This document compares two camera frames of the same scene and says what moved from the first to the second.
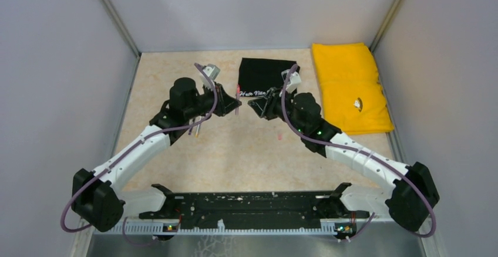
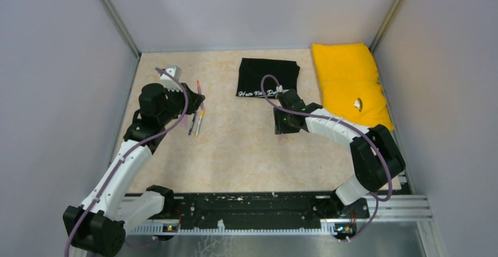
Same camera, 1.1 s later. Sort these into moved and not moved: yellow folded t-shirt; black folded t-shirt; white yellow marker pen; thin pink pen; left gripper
Moved: left gripper; thin pink pen
Not moved: white yellow marker pen; yellow folded t-shirt; black folded t-shirt
